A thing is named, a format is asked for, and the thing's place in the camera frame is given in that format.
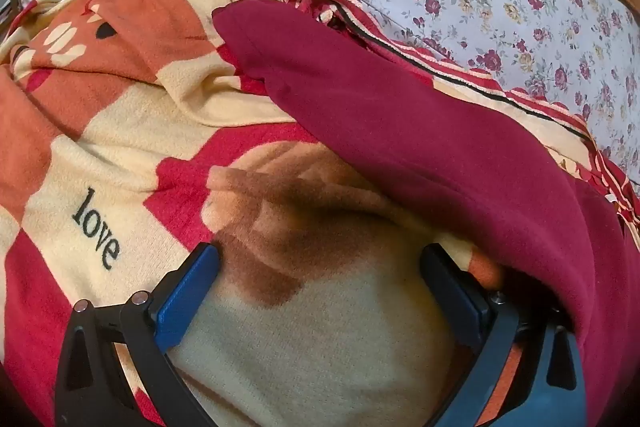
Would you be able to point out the printed red and cream blanket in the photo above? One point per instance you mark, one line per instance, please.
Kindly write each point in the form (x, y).
(125, 157)

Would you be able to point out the maroon fleece garment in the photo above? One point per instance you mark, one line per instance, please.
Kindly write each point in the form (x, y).
(400, 132)

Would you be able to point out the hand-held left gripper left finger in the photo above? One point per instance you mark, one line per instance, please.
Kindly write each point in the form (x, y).
(185, 302)

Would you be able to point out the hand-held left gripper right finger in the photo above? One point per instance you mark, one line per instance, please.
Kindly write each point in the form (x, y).
(462, 302)

